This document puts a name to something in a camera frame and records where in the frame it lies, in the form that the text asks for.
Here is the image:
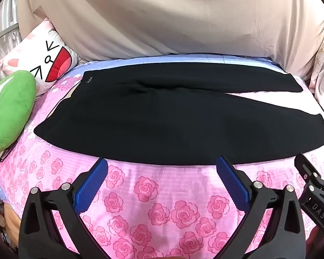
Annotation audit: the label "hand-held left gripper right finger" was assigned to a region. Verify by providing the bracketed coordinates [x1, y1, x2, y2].
[216, 156, 306, 259]

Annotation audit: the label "orange cloth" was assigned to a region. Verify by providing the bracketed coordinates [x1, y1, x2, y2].
[3, 202, 25, 250]

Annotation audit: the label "sheer white curtain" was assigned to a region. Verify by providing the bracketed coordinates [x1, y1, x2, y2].
[0, 0, 20, 92]

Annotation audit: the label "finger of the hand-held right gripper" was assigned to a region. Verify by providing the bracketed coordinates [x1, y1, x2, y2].
[294, 153, 324, 195]

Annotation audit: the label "beige blanket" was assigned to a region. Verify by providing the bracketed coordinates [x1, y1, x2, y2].
[16, 0, 324, 79]

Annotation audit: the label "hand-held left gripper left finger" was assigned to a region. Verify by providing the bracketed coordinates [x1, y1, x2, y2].
[18, 157, 114, 259]

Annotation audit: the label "black pants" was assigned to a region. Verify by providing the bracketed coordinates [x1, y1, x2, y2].
[33, 63, 324, 166]

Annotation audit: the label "metal bed rail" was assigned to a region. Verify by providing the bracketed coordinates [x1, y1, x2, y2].
[0, 23, 19, 44]

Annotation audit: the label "cartoon face pillow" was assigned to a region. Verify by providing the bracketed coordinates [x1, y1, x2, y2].
[0, 19, 80, 96]

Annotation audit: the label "green plush pillow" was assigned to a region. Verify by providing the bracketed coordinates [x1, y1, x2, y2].
[0, 70, 37, 154]

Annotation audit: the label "pink floral bedsheet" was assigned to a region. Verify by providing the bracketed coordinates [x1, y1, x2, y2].
[0, 52, 324, 259]

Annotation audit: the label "small dark object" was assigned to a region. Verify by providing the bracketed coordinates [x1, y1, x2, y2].
[0, 140, 17, 166]

